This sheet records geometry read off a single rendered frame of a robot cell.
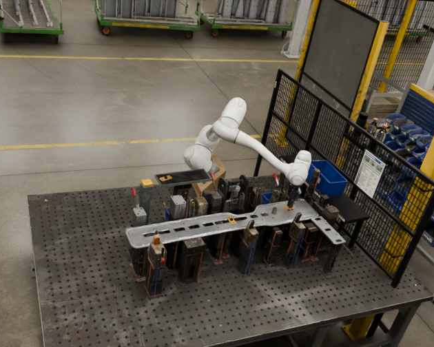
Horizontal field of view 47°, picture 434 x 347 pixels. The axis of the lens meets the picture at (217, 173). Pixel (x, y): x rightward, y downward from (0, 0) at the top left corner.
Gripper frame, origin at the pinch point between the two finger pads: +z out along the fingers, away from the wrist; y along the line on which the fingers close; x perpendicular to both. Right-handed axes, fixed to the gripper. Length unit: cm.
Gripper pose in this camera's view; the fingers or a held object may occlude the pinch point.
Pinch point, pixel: (291, 202)
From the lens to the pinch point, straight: 351.7
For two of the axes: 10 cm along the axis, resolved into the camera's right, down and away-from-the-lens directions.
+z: -1.6, 8.4, 5.2
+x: 8.9, -1.1, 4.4
